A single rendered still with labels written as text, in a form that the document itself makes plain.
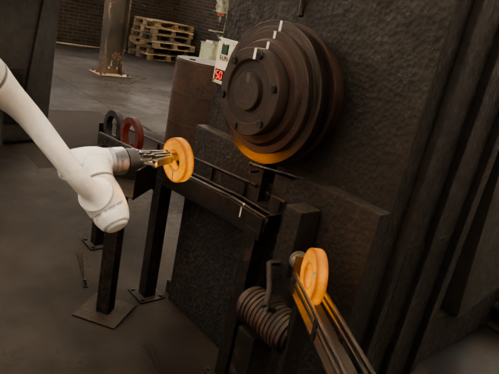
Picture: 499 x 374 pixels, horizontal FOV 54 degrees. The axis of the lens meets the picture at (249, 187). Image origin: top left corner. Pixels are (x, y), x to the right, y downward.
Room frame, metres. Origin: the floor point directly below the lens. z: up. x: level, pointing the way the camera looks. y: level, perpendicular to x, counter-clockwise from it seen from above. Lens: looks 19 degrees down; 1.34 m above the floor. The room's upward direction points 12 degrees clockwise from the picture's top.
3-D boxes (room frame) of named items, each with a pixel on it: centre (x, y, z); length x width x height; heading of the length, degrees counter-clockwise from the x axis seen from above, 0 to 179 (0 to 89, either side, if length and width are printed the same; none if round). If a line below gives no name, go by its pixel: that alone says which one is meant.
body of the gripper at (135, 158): (1.53, 0.38, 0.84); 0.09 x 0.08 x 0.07; 135
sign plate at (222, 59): (1.99, 0.15, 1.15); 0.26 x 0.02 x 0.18; 45
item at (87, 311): (1.87, 0.54, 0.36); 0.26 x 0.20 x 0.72; 80
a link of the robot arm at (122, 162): (1.48, 0.43, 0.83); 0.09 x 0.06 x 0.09; 45
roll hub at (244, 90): (1.61, 0.06, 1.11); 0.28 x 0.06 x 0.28; 45
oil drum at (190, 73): (4.70, 0.62, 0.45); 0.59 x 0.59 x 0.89
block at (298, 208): (1.52, -0.19, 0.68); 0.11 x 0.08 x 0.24; 135
